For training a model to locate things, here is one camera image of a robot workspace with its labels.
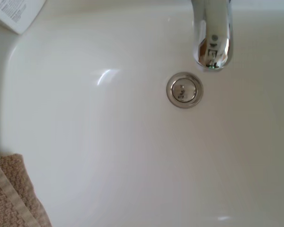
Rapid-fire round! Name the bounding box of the chrome sink faucet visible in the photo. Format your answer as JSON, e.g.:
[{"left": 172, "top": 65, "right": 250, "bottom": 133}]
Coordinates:
[{"left": 190, "top": 0, "right": 234, "bottom": 73}]

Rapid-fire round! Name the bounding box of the chrome sink drain stopper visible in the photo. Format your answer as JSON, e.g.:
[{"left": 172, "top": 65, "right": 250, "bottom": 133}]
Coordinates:
[{"left": 166, "top": 71, "right": 204, "bottom": 109}]

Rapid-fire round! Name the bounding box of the white vanity top with sink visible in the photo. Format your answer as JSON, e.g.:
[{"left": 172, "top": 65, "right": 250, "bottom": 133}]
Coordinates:
[{"left": 0, "top": 0, "right": 284, "bottom": 227}]

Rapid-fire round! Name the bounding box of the beige terry towel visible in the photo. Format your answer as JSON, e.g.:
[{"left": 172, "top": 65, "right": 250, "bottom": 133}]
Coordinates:
[{"left": 0, "top": 153, "right": 53, "bottom": 227}]

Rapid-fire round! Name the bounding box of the white printed cardboard box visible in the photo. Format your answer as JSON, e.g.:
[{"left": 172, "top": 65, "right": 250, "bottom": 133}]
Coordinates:
[{"left": 0, "top": 0, "right": 44, "bottom": 35}]

